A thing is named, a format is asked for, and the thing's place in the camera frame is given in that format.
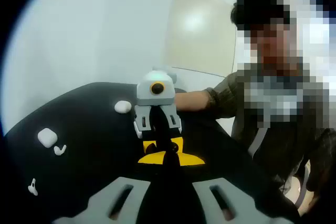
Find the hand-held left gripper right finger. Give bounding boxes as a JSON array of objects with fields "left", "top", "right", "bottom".
[{"left": 170, "top": 152, "right": 287, "bottom": 224}]

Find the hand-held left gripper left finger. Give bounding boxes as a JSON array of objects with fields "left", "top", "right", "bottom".
[{"left": 53, "top": 152, "right": 170, "bottom": 224}]

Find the black earphone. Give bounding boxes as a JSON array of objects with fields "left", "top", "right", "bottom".
[{"left": 169, "top": 141, "right": 181, "bottom": 154}]

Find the white oval charging case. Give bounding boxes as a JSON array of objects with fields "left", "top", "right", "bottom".
[{"left": 114, "top": 100, "right": 132, "bottom": 114}]

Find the white stemmed earphone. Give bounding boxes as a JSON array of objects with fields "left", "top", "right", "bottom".
[
  {"left": 54, "top": 144, "right": 67, "bottom": 156},
  {"left": 28, "top": 178, "right": 39, "bottom": 196}
]

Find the white rounded charging case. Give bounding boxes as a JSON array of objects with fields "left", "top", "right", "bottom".
[{"left": 37, "top": 128, "right": 58, "bottom": 148}]

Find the person in dark shirt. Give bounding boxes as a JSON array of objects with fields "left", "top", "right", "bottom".
[{"left": 204, "top": 62, "right": 336, "bottom": 217}]

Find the cream door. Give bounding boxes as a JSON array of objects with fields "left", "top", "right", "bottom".
[{"left": 165, "top": 0, "right": 238, "bottom": 78}]

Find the grey shoulder strap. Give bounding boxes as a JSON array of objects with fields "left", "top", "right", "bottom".
[{"left": 248, "top": 126, "right": 271, "bottom": 158}]

